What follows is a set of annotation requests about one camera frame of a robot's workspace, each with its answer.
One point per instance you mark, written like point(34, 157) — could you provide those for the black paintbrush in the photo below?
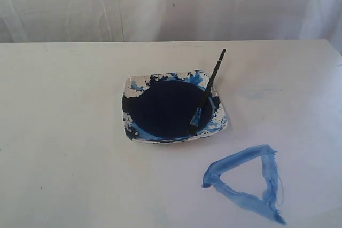
point(194, 122)

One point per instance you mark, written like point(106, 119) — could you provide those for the square plate with blue paint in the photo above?
point(158, 108)

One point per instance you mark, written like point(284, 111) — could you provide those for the blue painted stroke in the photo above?
point(250, 180)

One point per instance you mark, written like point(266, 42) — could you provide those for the white backdrop sheet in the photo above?
point(168, 20)

